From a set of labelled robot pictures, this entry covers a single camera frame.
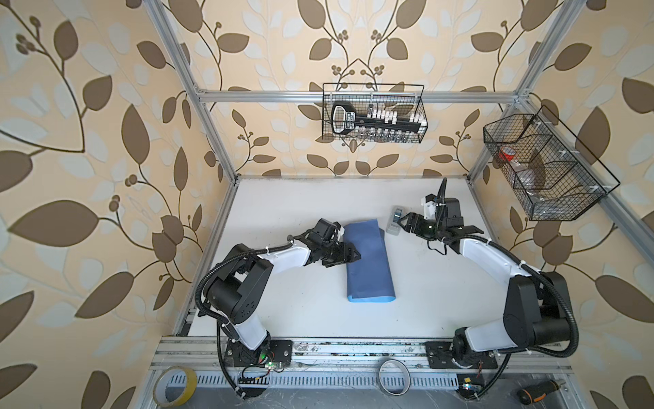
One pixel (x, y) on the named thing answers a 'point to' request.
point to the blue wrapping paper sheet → (370, 278)
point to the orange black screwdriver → (537, 393)
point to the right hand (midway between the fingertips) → (405, 223)
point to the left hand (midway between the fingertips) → (350, 255)
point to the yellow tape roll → (174, 386)
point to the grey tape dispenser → (392, 226)
